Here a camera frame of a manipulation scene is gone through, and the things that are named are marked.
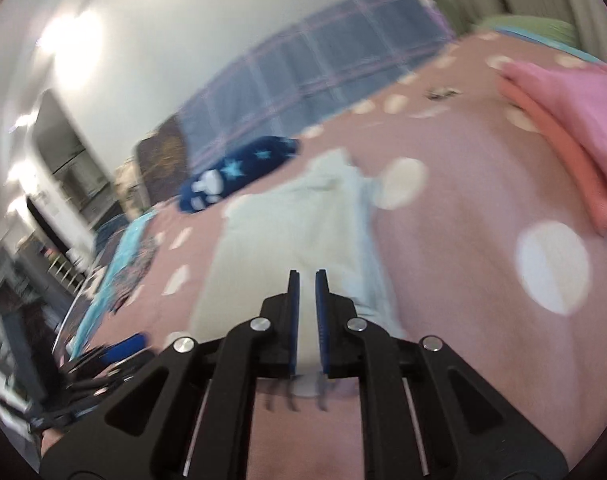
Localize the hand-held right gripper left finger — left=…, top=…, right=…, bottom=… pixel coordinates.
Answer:
left=38, top=270, right=302, bottom=480

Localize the pink folded garment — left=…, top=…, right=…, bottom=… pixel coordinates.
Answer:
left=501, top=60, right=607, bottom=202

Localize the teal patterned cloth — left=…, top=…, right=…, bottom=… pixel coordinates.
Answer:
left=66, top=209, right=160, bottom=358

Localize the white lattice rack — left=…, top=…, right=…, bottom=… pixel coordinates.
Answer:
left=46, top=250, right=92, bottom=291

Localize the beige cushion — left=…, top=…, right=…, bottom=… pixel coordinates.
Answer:
left=114, top=159, right=147, bottom=218

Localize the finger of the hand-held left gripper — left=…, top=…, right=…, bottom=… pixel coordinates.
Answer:
left=66, top=332, right=148, bottom=376
left=66, top=374, right=134, bottom=401

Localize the pink polka dot blanket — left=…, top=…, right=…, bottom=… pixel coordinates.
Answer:
left=66, top=30, right=607, bottom=480

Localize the blue plaid blanket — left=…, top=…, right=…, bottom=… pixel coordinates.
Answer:
left=178, top=0, right=457, bottom=172

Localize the dark tree print pillow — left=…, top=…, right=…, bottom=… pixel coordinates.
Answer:
left=136, top=115, right=190, bottom=207

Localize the cream fleece garment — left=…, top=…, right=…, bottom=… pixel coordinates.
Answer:
left=188, top=149, right=410, bottom=397

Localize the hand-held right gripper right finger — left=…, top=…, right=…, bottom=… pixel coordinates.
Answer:
left=314, top=269, right=569, bottom=480

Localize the navy star print garment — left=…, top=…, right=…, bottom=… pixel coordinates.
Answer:
left=177, top=135, right=303, bottom=215

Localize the arched doorway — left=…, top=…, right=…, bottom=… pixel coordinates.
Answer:
left=28, top=89, right=120, bottom=226

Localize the orange folded garment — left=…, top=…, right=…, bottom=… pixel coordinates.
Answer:
left=498, top=77, right=607, bottom=237

